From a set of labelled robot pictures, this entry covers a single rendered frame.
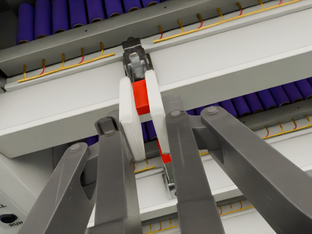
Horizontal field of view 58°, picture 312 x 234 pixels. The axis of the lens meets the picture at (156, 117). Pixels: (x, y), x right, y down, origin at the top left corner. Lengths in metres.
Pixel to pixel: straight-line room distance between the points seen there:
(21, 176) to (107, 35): 0.18
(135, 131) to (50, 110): 0.14
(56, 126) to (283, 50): 0.22
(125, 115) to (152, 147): 0.27
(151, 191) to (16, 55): 0.25
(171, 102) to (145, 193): 0.27
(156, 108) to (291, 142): 0.33
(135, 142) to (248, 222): 0.47
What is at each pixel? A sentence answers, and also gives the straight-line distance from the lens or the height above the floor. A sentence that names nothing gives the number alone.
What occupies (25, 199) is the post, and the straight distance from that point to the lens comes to 0.38.
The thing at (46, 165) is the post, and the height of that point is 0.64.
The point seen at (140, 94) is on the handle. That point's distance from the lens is 0.21.
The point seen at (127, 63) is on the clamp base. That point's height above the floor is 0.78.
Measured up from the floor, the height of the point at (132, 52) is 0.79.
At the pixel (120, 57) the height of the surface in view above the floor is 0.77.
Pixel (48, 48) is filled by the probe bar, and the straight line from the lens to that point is 0.31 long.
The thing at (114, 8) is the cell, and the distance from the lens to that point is 0.32.
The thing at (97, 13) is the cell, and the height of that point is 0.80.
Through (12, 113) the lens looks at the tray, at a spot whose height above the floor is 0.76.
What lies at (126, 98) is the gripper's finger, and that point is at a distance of 0.18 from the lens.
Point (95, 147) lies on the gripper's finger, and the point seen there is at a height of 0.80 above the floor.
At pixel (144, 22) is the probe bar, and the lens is 0.29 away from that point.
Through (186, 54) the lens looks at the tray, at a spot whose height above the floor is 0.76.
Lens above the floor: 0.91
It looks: 43 degrees down
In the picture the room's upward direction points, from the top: 17 degrees counter-clockwise
